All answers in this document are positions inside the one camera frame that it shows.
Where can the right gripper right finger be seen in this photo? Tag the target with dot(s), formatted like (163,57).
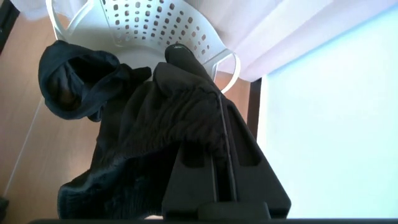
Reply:
(258,183)

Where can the black garment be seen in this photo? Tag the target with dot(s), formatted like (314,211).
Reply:
(93,90)
(149,124)

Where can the white laundry basket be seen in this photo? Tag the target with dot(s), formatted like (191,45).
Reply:
(146,18)

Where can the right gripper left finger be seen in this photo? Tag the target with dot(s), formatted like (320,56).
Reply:
(189,186)

